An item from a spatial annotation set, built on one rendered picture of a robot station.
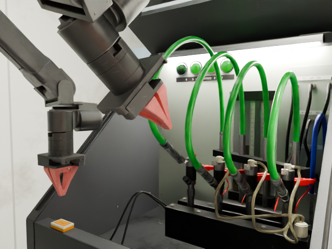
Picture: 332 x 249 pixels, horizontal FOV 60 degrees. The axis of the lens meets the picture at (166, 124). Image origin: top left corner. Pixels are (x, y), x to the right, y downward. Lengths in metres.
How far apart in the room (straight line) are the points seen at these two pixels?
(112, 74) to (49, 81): 0.34
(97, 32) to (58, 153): 0.41
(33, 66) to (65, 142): 0.18
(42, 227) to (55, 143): 0.23
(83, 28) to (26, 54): 0.35
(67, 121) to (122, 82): 0.35
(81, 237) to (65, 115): 0.28
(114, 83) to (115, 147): 0.62
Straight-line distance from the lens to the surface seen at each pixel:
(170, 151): 0.67
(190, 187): 0.78
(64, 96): 0.69
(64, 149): 0.70
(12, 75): 2.44
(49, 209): 0.86
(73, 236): 0.73
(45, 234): 0.81
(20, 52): 0.69
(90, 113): 0.73
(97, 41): 0.36
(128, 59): 0.37
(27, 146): 2.49
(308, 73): 0.95
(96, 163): 0.93
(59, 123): 0.70
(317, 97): 0.94
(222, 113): 0.92
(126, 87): 0.38
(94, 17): 0.33
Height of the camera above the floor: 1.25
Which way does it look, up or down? 4 degrees down
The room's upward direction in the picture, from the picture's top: straight up
